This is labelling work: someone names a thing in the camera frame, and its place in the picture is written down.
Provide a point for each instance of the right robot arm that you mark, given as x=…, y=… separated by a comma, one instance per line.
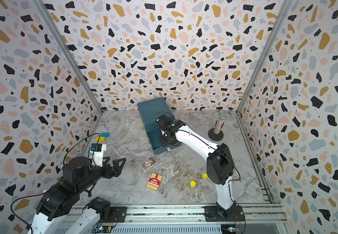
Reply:
x=219, y=162

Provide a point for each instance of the sprinkle-filled tube on black base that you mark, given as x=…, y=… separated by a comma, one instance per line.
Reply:
x=216, y=133

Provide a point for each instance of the teal drawer cabinet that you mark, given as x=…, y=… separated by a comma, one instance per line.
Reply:
x=151, y=110

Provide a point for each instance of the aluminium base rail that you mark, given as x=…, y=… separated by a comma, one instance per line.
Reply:
x=192, y=219

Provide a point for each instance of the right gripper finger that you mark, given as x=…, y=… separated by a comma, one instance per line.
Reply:
x=163, y=142
x=174, y=140

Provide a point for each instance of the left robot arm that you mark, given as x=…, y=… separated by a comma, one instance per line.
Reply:
x=78, y=176

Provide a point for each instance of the yellow paint can left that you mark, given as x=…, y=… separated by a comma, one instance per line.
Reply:
x=192, y=184

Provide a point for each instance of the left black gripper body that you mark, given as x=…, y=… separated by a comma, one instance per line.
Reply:
x=106, y=172

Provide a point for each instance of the teal drawer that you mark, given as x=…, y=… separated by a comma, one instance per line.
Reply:
x=153, y=137

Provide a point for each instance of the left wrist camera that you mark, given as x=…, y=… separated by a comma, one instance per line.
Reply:
x=97, y=151

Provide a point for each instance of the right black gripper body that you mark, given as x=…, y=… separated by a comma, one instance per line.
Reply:
x=164, y=135

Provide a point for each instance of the red Texas Hold'em card box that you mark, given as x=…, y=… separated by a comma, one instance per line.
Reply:
x=154, y=182

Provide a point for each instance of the purple card pack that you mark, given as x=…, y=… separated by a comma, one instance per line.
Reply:
x=148, y=163

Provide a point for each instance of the yellow block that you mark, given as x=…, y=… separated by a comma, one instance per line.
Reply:
x=100, y=139

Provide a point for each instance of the circuit board with wires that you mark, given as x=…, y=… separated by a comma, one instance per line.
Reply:
x=101, y=226

